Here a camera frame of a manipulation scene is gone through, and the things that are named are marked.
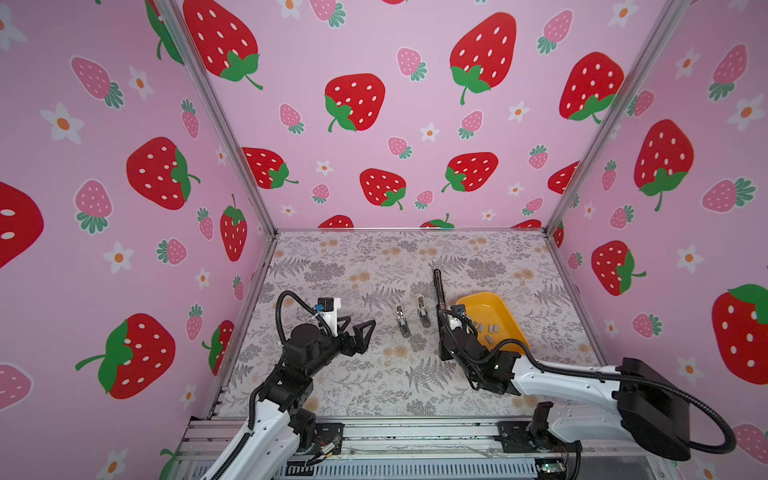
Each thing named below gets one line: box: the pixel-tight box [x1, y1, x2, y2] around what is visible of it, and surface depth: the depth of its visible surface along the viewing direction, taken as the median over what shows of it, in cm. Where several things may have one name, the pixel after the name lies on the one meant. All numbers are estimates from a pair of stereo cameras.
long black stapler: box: [433, 269, 446, 310], surface depth 103 cm
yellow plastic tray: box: [456, 292, 529, 349], surface depth 97 cm
